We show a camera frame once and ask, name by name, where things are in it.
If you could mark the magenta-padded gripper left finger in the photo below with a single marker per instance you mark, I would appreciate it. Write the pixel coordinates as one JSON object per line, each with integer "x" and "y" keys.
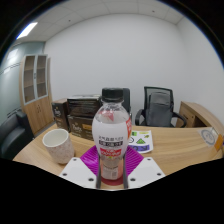
{"x": 76, "y": 171}

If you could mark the black padded office chair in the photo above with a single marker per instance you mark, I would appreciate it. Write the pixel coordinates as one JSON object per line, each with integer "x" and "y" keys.
{"x": 126, "y": 100}

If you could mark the black mesh office chair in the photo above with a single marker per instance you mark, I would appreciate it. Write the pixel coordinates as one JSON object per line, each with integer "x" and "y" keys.
{"x": 176, "y": 116}

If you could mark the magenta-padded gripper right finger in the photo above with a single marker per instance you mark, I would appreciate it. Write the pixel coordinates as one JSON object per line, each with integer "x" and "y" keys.
{"x": 146, "y": 171}

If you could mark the clear drink bottle black cap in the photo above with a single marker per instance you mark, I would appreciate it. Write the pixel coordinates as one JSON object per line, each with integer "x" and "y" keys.
{"x": 111, "y": 130}

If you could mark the white sticker sheet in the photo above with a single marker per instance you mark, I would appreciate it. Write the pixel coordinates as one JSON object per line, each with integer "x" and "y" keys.
{"x": 143, "y": 141}

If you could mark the black sofa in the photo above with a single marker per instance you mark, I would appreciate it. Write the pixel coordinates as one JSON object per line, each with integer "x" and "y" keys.
{"x": 13, "y": 135}

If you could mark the grey backpack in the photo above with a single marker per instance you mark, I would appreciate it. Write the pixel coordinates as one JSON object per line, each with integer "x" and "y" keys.
{"x": 159, "y": 108}

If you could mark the rectangular ceiling light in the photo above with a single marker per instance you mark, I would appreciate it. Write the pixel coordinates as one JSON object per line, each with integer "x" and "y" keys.
{"x": 26, "y": 30}

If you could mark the flat black carton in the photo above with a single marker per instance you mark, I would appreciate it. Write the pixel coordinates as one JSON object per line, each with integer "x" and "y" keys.
{"x": 84, "y": 106}

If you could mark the clear plastic packet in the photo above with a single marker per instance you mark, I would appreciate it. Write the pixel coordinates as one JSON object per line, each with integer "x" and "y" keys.
{"x": 208, "y": 136}

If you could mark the white speckled cup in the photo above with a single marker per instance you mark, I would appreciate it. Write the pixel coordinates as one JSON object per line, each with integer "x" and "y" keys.
{"x": 60, "y": 145}

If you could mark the wooden side desk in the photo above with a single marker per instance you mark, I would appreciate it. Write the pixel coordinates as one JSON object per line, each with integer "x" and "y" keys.
{"x": 200, "y": 116}

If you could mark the tall dark brown carton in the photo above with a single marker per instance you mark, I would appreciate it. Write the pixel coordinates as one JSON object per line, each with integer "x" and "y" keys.
{"x": 60, "y": 115}

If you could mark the wooden glass-door shelf unit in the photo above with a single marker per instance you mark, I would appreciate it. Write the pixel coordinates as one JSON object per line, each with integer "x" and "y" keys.
{"x": 36, "y": 100}

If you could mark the brown carton with gold label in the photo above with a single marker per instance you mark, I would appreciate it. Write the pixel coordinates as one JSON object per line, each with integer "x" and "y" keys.
{"x": 80, "y": 128}

